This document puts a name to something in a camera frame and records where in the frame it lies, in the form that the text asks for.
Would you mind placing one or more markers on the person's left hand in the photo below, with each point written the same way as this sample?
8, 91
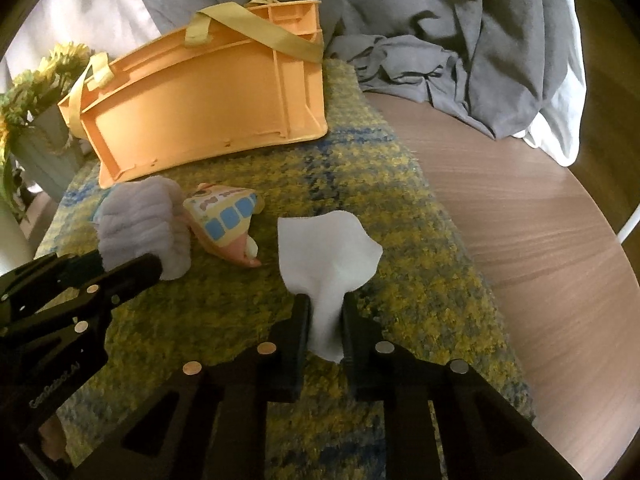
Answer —
52, 437

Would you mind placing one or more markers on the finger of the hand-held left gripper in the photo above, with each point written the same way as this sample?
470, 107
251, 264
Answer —
130, 275
45, 275

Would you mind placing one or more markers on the yellow bus plush toy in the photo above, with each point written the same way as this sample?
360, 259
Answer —
225, 220

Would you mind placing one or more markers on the green leafy plant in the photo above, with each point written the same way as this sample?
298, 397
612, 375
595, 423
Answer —
10, 180

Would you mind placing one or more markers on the grey-green vase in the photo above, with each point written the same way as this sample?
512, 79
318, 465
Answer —
45, 155

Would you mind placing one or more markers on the yellow plaid table runner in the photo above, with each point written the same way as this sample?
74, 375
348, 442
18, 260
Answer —
380, 200

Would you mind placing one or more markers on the white vase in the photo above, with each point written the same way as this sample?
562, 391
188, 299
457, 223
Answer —
12, 240

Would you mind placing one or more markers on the white sock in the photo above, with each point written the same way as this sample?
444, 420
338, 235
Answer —
325, 255

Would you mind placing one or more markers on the sunflower bouquet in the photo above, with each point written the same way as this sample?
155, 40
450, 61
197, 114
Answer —
40, 85

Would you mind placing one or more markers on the white frame strip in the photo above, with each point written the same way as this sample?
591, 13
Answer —
631, 222

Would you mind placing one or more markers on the white curtain lining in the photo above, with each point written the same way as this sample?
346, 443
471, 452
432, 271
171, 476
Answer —
562, 110

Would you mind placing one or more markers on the pale pink curtain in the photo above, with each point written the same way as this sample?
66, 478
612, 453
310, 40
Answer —
75, 0

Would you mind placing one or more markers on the fluffy lavender sock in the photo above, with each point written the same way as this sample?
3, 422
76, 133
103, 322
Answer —
145, 225

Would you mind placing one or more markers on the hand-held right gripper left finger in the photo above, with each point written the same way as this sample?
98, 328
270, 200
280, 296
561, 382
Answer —
299, 332

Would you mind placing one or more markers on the grey curtain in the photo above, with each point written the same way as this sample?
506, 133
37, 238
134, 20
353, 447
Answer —
425, 15

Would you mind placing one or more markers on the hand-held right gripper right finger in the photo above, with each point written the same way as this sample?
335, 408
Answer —
354, 337

